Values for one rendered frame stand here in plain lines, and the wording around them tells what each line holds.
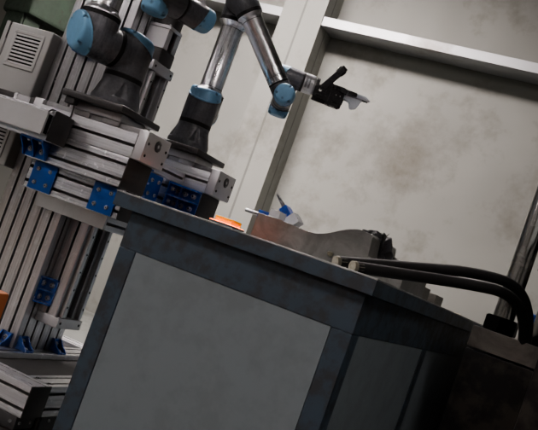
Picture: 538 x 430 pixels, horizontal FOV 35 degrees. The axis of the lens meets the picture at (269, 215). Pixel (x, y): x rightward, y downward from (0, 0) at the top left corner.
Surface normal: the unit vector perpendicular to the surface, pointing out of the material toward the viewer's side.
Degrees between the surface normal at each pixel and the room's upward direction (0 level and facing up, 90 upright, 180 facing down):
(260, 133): 90
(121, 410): 90
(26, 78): 90
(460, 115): 90
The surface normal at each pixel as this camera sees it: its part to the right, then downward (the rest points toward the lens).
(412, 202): -0.36, -0.18
